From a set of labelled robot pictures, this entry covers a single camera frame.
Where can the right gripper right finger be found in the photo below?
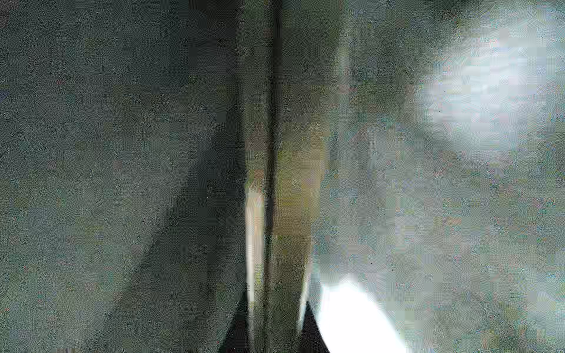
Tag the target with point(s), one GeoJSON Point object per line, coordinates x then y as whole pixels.
{"type": "Point", "coordinates": [311, 340]}

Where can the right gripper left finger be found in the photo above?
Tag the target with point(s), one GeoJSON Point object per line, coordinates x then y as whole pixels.
{"type": "Point", "coordinates": [237, 338]}

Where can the dark grey laptop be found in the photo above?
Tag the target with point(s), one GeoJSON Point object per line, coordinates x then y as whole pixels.
{"type": "Point", "coordinates": [291, 70]}

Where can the grey laptop bag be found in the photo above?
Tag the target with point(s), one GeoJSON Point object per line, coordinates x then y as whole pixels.
{"type": "Point", "coordinates": [123, 170]}

